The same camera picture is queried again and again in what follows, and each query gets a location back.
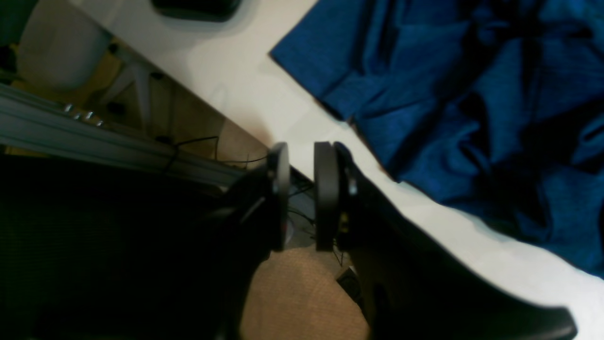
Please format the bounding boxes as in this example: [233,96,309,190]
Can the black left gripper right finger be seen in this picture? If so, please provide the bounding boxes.
[314,142,578,340]

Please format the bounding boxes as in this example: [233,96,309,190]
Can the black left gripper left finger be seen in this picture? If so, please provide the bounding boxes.
[1,143,290,340]

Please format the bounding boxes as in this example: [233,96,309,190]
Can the dark blue t-shirt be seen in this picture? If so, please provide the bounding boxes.
[270,0,604,278]

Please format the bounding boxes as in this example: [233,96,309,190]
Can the grey aluminium frame rail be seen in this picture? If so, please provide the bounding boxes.
[0,84,244,187]

